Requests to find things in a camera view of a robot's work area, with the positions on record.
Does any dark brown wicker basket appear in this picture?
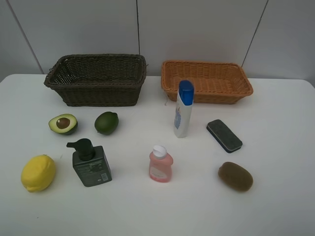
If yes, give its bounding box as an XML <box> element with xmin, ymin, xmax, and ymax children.
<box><xmin>44</xmin><ymin>54</ymin><xmax>147</xmax><ymax>107</ymax></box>

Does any yellow lemon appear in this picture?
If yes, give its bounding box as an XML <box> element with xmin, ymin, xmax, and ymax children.
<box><xmin>21</xmin><ymin>155</ymin><xmax>56</xmax><ymax>193</ymax></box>

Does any grey whiteboard eraser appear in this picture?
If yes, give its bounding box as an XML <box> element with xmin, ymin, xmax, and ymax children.
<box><xmin>206</xmin><ymin>119</ymin><xmax>243</xmax><ymax>153</ymax></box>

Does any green lime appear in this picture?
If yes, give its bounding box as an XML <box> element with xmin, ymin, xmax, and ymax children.
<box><xmin>94</xmin><ymin>112</ymin><xmax>119</xmax><ymax>135</ymax></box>

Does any halved avocado with pit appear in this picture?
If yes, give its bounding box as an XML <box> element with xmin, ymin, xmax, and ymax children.
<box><xmin>48</xmin><ymin>114</ymin><xmax>78</xmax><ymax>135</ymax></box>

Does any brown kiwi fruit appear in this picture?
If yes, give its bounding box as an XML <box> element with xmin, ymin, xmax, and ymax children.
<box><xmin>218</xmin><ymin>162</ymin><xmax>253</xmax><ymax>192</ymax></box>

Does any white shampoo bottle blue cap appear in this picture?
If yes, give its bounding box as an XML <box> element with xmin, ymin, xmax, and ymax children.
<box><xmin>174</xmin><ymin>80</ymin><xmax>194</xmax><ymax>138</ymax></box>

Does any dark green pump bottle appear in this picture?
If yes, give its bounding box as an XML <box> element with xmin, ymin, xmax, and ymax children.
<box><xmin>66</xmin><ymin>138</ymin><xmax>112</xmax><ymax>187</ymax></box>

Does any orange wicker basket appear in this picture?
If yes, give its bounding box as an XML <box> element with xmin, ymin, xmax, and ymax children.
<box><xmin>161</xmin><ymin>60</ymin><xmax>253</xmax><ymax>104</ymax></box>

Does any pink soap bottle white cap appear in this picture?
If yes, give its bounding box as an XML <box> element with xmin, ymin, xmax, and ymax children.
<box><xmin>149</xmin><ymin>145</ymin><xmax>173</xmax><ymax>183</ymax></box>

